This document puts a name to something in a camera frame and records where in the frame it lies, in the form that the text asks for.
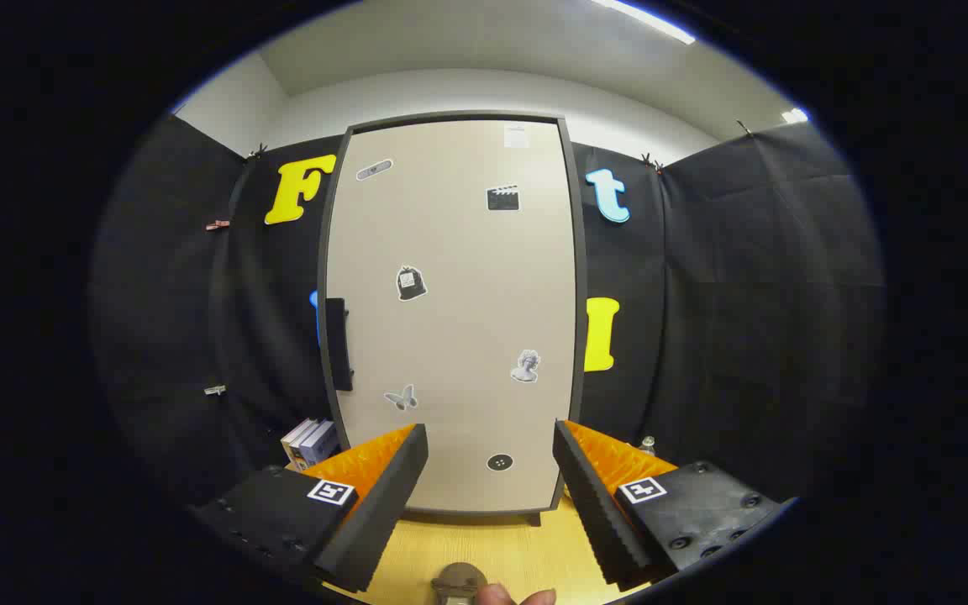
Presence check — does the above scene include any long ceiling light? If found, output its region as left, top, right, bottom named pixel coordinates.
left=593, top=0, right=697, bottom=45

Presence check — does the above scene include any grey shoe cabinet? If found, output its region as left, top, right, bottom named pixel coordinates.
left=316, top=111, right=590, bottom=527

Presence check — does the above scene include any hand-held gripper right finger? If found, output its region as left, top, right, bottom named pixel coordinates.
left=553, top=419, right=792, bottom=592

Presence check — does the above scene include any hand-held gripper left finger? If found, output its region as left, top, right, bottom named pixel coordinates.
left=190, top=423, right=430, bottom=594

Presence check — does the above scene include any black backdrop cloth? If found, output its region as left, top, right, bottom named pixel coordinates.
left=89, top=113, right=886, bottom=513

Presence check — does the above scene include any blue book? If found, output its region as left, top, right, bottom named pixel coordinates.
left=299, top=420, right=340, bottom=470

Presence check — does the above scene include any white book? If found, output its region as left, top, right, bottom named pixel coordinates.
left=281, top=418, right=317, bottom=465

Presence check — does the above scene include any brown fuzzy shoe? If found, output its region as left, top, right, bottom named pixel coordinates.
left=432, top=563, right=489, bottom=605

